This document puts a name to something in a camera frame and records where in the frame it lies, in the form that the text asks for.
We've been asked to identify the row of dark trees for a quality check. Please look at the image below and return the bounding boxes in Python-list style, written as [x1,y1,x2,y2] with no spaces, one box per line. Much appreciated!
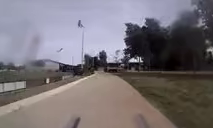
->
[122,0,213,72]

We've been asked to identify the building with sloped roof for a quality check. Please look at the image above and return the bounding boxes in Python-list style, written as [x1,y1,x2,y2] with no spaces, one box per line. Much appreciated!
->
[33,58,84,76]

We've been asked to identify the vehicle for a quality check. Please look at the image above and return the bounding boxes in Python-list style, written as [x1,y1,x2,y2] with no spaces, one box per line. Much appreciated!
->
[105,63,122,73]

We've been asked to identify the robot's own part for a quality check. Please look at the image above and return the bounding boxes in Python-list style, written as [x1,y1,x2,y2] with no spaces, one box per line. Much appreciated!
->
[135,113,150,128]
[66,116,82,128]

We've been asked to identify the pale concrete path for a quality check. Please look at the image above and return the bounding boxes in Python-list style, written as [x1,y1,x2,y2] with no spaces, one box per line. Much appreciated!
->
[0,71,178,128]

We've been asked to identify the small white-roofed building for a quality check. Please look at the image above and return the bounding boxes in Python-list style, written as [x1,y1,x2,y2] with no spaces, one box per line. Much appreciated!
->
[127,56,145,72]

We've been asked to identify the dark asphalt strip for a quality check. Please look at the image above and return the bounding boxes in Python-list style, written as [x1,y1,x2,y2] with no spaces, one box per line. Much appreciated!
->
[0,75,84,110]

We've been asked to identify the pale kerb strip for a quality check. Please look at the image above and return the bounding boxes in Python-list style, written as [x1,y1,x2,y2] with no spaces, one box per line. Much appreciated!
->
[0,72,98,118]

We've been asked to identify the grass field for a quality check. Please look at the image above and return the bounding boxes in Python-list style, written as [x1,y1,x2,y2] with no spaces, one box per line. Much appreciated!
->
[111,71,213,128]

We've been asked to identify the tall floodlight pole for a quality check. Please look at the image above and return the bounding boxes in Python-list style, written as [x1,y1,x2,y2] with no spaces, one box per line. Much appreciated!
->
[77,19,86,70]

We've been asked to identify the distant trees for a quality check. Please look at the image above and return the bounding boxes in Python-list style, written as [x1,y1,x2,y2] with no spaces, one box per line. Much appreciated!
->
[83,50,108,70]

